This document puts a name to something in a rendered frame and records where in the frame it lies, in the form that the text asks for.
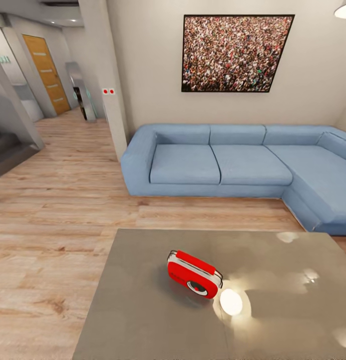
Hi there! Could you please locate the radio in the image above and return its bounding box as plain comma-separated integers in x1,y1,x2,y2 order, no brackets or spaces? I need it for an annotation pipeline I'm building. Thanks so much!
167,250,223,299

